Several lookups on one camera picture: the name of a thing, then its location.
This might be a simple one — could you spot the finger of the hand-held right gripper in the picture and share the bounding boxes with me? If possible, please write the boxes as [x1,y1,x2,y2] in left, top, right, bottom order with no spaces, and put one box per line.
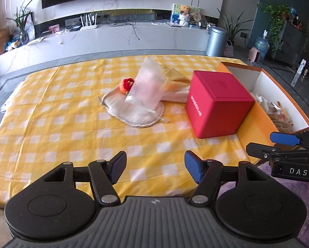
[270,131,309,148]
[246,142,309,162]

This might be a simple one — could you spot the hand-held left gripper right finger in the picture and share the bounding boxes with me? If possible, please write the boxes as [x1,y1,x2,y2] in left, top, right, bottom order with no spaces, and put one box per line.
[184,150,272,204]

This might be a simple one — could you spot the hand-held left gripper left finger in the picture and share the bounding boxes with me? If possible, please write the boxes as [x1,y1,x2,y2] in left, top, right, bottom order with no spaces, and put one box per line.
[36,150,127,207]

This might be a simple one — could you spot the brown knitted scarf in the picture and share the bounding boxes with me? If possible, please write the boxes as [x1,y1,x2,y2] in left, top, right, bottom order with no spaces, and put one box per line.
[271,114,293,134]

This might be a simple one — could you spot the orange cardboard box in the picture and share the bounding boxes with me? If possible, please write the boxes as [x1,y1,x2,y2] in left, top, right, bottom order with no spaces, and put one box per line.
[216,61,309,164]

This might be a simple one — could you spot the clear plastic bag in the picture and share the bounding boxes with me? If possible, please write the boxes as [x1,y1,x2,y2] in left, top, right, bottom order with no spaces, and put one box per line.
[253,92,276,114]

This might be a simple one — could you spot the beige quilted mitt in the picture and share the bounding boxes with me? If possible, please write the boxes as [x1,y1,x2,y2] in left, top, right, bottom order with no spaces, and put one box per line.
[101,86,169,129]

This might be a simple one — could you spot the red crochet flower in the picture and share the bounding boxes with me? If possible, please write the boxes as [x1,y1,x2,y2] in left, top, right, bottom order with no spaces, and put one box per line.
[119,78,134,95]

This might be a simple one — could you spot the pale pink organza bag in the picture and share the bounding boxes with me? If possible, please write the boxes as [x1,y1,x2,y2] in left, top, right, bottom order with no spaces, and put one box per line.
[125,57,167,109]

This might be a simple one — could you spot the yellow cloth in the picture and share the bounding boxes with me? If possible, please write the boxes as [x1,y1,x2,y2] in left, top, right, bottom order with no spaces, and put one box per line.
[161,67,192,88]

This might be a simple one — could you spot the purple fluffy blanket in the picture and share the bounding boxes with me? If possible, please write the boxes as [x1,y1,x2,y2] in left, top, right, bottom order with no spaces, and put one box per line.
[217,164,309,248]

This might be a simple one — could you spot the red square box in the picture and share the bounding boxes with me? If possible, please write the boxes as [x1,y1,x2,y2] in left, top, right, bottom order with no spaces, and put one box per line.
[185,70,255,139]

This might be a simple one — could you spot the yellow checkered tablecloth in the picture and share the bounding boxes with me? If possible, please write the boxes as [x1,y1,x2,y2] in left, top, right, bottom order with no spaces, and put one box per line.
[0,55,256,208]

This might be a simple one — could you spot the white standing board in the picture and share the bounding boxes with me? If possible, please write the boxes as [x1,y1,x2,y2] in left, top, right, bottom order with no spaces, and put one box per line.
[291,59,306,87]

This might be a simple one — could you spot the pink space heater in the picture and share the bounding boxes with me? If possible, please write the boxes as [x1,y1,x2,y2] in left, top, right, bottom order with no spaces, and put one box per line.
[248,46,261,62]

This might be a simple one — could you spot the dark grey cabinet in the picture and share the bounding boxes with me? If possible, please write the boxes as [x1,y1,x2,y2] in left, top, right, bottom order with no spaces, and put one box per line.
[275,21,309,67]

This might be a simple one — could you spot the blue water bottle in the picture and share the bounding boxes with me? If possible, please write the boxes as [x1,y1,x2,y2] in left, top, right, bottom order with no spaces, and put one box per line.
[255,30,270,60]

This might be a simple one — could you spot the small woven basket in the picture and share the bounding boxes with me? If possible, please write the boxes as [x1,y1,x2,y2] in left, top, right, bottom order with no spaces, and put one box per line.
[224,40,234,57]

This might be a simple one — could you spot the grey metal trash can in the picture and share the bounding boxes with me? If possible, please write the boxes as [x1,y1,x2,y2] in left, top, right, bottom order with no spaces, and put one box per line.
[206,26,229,57]

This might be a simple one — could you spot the trailing ivy plant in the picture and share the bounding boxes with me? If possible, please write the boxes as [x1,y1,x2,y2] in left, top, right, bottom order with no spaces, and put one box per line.
[258,2,292,52]

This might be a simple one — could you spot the long-leaved potted plant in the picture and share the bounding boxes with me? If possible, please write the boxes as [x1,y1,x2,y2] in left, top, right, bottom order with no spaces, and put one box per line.
[217,8,254,43]

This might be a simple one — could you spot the white marble television console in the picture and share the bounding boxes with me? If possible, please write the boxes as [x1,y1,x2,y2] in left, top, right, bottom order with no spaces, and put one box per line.
[0,22,209,78]

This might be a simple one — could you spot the white router with antennas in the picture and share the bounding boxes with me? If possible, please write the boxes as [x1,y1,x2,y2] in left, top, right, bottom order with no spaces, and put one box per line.
[79,12,98,31]

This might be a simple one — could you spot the round hand fan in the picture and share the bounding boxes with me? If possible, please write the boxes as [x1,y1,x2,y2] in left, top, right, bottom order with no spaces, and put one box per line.
[191,11,203,26]

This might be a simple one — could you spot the brown teddy bear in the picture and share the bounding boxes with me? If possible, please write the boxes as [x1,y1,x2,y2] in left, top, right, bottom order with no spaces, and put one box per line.
[179,4,192,28]

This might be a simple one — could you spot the green and blue drawing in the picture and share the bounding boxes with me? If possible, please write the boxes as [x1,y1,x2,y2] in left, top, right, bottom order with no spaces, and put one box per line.
[171,3,201,25]

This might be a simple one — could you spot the green plant in glass vase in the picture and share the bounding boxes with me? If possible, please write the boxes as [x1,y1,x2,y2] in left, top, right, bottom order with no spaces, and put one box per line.
[7,0,35,45]

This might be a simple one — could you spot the blue snack packet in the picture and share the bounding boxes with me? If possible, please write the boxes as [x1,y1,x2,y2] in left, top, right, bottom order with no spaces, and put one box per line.
[4,37,22,51]

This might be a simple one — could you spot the golden acorn jar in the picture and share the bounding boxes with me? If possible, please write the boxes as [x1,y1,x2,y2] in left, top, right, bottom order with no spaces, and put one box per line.
[0,28,10,54]

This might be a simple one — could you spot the black cables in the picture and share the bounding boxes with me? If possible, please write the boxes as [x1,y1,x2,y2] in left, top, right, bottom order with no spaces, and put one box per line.
[107,18,141,41]

